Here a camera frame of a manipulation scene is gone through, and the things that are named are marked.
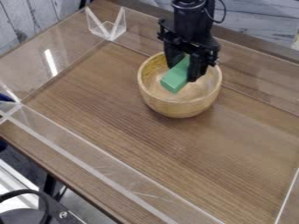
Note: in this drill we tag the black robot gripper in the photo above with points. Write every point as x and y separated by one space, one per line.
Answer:
187 36

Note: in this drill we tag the green rectangular block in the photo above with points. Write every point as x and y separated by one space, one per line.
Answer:
175 78

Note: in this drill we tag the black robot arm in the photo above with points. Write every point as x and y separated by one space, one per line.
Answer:
188 9

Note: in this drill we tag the light brown wooden bowl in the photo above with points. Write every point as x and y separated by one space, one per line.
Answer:
168 94

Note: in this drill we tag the blue object at left edge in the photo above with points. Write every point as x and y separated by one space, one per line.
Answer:
5 98

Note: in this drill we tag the black table leg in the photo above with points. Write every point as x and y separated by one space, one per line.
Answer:
49 185

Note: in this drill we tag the clear acrylic corner bracket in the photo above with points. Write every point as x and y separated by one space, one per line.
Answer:
107 30

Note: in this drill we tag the clear acrylic table wall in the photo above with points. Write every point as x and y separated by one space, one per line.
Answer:
220 168

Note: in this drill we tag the black chair with cable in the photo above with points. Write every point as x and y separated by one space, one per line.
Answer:
50 213

